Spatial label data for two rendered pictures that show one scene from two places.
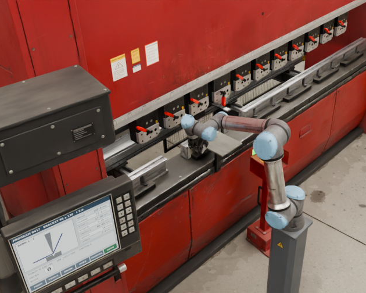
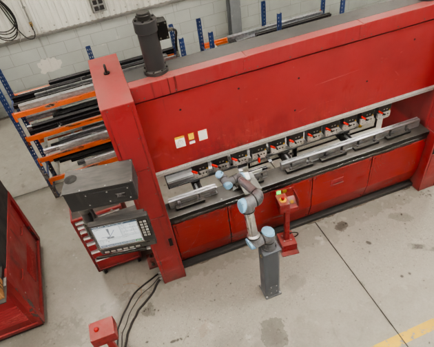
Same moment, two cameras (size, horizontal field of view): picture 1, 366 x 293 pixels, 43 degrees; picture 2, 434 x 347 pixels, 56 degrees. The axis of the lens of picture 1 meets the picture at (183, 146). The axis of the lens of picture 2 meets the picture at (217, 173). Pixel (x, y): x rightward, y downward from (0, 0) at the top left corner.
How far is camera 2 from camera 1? 184 cm
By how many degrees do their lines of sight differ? 24
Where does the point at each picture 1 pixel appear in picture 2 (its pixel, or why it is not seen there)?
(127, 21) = (185, 120)
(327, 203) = (344, 233)
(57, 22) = (131, 133)
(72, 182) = (142, 198)
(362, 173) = (386, 218)
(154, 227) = (201, 222)
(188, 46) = (230, 131)
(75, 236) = (120, 231)
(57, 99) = (111, 180)
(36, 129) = (99, 192)
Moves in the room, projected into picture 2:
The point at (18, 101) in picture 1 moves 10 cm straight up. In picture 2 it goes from (97, 177) to (93, 166)
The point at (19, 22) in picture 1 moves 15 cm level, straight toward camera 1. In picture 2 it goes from (111, 135) to (106, 148)
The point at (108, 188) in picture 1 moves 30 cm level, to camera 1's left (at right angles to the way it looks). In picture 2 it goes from (135, 216) to (102, 207)
